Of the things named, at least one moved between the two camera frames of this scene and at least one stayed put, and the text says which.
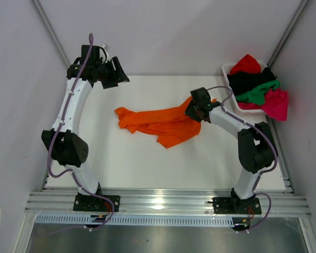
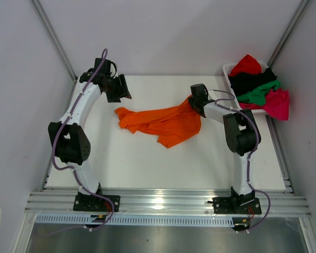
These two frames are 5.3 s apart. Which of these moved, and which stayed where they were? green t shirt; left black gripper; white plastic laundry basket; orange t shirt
Moved: left black gripper
Stayed: white plastic laundry basket; green t shirt; orange t shirt
